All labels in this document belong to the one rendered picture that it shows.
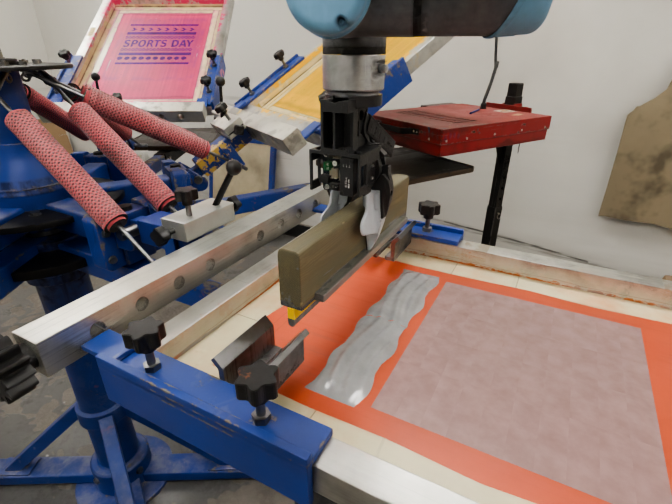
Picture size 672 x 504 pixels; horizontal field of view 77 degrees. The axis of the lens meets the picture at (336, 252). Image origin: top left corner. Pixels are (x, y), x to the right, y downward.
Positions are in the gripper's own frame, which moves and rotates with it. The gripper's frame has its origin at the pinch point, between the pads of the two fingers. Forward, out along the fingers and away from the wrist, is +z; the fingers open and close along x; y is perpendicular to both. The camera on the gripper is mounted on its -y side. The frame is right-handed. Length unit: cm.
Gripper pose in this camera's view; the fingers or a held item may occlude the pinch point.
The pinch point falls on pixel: (357, 236)
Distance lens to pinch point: 62.3
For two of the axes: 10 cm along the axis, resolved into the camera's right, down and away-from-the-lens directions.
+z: 0.0, 9.0, 4.4
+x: 8.8, 2.1, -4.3
